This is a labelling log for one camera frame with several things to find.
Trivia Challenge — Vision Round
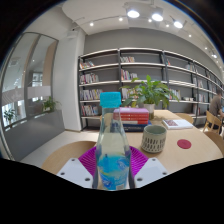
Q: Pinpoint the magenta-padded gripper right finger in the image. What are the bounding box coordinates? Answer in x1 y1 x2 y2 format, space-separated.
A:
128 145 169 190

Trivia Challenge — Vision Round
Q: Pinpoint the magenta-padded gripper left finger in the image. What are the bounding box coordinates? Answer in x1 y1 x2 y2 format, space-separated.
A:
56 145 100 190

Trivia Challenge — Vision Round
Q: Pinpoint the clear bottle with turquoise cap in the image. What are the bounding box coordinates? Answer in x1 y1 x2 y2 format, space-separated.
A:
94 91 133 192

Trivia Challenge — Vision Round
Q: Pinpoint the patterned ceramic mug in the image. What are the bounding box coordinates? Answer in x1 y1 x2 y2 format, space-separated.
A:
140 124 168 154

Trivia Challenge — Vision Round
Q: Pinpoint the flat round red coaster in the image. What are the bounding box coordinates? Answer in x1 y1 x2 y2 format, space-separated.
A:
176 138 193 150

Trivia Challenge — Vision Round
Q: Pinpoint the dark blue book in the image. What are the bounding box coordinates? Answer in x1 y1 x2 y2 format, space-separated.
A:
111 121 153 133

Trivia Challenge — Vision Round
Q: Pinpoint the red book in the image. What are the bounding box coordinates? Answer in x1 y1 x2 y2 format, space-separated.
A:
112 113 150 121
113 118 150 126

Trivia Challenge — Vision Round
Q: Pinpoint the white book with patterned cover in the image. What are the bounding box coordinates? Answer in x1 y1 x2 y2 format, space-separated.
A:
161 118 194 130

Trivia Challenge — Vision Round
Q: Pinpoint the pink book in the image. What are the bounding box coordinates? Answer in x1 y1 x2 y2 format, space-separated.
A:
113 107 150 116

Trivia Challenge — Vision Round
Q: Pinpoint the slat-back wooden chair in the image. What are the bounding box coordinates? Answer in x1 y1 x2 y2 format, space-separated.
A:
202 110 224 134

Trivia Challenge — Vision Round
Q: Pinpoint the green potted plant on table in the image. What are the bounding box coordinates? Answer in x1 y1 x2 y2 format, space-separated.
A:
119 74 181 120

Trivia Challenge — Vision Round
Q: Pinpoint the person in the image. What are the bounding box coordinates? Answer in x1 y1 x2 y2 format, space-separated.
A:
208 87 224 129

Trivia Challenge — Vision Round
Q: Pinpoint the grey bookshelf unit with books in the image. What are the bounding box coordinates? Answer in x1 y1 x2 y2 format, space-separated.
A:
77 47 224 131

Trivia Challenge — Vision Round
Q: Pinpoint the group of ceiling lights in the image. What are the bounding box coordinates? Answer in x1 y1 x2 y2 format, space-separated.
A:
88 8 219 59

